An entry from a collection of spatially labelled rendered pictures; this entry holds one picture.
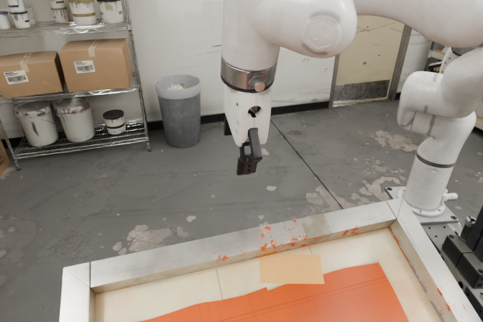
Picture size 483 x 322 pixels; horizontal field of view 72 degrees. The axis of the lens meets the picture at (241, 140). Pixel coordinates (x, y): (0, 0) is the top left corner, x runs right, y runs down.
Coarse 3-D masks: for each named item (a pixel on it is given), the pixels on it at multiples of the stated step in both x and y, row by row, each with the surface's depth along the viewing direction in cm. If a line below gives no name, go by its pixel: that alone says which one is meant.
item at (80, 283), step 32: (288, 224) 56; (320, 224) 56; (352, 224) 57; (384, 224) 59; (416, 224) 58; (128, 256) 50; (160, 256) 50; (192, 256) 51; (224, 256) 51; (256, 256) 54; (416, 256) 55; (64, 288) 46; (96, 288) 47; (448, 288) 52; (64, 320) 44; (448, 320) 50; (480, 320) 49
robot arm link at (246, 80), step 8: (224, 64) 42; (224, 72) 43; (232, 72) 42; (240, 72) 41; (248, 72) 41; (256, 72) 41; (264, 72) 41; (272, 72) 43; (232, 80) 43; (240, 80) 42; (248, 80) 42; (256, 80) 41; (264, 80) 42; (272, 80) 44; (248, 88) 43; (256, 88) 41
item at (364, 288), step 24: (288, 288) 53; (312, 288) 53; (336, 288) 53; (360, 288) 54; (384, 288) 54; (288, 312) 50; (312, 312) 51; (336, 312) 51; (360, 312) 51; (384, 312) 52
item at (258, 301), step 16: (208, 304) 50; (224, 304) 50; (240, 304) 50; (256, 304) 51; (160, 320) 48; (176, 320) 48; (192, 320) 48; (208, 320) 49; (224, 320) 49; (240, 320) 49; (256, 320) 49; (272, 320) 49
